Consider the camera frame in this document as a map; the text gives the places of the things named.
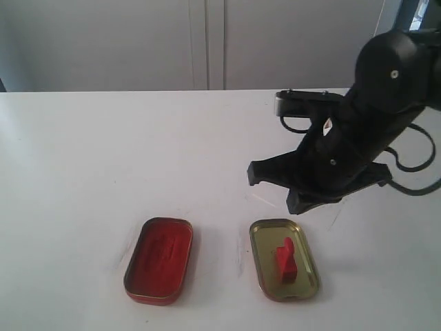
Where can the red stamp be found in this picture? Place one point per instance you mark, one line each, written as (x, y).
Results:
(286, 263)

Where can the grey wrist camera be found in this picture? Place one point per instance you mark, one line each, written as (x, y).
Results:
(304, 104)

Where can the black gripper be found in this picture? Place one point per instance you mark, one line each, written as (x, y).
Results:
(334, 160)

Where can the white cabinet doors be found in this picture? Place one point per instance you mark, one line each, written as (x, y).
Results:
(186, 45)

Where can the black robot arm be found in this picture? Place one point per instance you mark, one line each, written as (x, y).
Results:
(397, 76)

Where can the gold tin lid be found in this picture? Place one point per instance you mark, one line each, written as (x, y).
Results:
(265, 236)

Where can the red rectangular tray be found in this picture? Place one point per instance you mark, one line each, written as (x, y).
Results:
(156, 272)

